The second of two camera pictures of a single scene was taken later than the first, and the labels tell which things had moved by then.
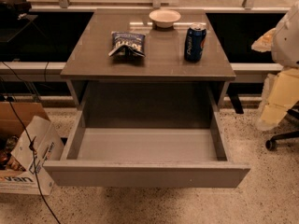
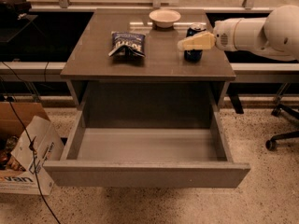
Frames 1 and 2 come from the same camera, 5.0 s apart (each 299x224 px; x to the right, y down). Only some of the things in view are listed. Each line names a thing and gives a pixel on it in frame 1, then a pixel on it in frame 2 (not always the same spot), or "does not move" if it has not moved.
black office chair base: (272, 143) does not move
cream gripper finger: (280, 91) → (202, 41)
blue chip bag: (128, 45) does not move
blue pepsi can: (194, 40) does not move
